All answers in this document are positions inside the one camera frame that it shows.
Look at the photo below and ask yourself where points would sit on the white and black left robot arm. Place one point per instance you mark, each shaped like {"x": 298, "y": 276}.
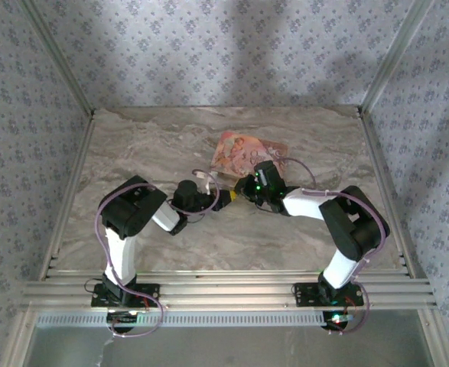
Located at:
{"x": 122, "y": 252}

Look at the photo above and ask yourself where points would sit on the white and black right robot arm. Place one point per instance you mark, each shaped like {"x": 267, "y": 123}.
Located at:
{"x": 304, "y": 202}

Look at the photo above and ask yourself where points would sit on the wide aluminium extrusion beam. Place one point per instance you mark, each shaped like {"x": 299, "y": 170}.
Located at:
{"x": 228, "y": 294}

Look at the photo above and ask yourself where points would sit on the electronics board with lights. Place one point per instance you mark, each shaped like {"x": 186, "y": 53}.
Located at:
{"x": 337, "y": 319}
{"x": 122, "y": 317}

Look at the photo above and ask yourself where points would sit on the grey metal panel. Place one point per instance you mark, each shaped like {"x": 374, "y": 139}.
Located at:
{"x": 228, "y": 348}

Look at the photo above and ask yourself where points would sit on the narrow aluminium extrusion rail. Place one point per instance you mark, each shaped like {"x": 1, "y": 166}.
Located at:
{"x": 228, "y": 276}

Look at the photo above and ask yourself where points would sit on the aluminium table edge rail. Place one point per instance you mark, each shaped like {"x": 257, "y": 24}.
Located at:
{"x": 375, "y": 153}
{"x": 80, "y": 153}

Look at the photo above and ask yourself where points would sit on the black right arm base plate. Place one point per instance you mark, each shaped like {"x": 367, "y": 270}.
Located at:
{"x": 306, "y": 296}

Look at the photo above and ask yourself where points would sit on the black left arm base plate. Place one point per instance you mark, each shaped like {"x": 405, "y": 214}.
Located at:
{"x": 147, "y": 296}

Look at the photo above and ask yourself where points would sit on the aluminium frame post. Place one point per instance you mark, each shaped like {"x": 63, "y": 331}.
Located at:
{"x": 19, "y": 340}
{"x": 394, "y": 57}
{"x": 436, "y": 340}
{"x": 60, "y": 57}

